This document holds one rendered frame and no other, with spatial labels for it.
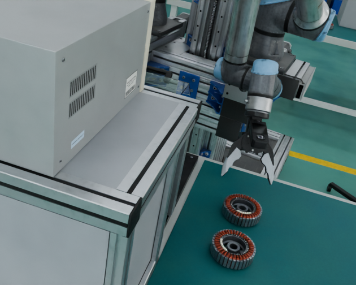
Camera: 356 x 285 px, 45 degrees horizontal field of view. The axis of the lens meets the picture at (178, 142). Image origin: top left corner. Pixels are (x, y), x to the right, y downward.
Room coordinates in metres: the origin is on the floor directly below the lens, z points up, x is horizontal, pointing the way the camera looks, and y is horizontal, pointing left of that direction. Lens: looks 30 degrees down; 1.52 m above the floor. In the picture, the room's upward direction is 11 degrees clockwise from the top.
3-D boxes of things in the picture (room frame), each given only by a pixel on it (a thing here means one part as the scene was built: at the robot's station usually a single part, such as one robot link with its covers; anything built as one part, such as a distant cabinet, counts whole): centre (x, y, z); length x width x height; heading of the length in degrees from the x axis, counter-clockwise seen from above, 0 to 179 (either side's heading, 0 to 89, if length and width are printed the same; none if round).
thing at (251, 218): (0.97, -0.22, 0.77); 0.11 x 0.11 x 0.04
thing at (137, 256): (0.60, 0.03, 0.91); 0.28 x 0.03 x 0.32; 169
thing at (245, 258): (0.81, -0.19, 0.77); 0.11 x 0.11 x 0.04
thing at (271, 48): (1.60, -0.25, 1.09); 0.15 x 0.15 x 0.10
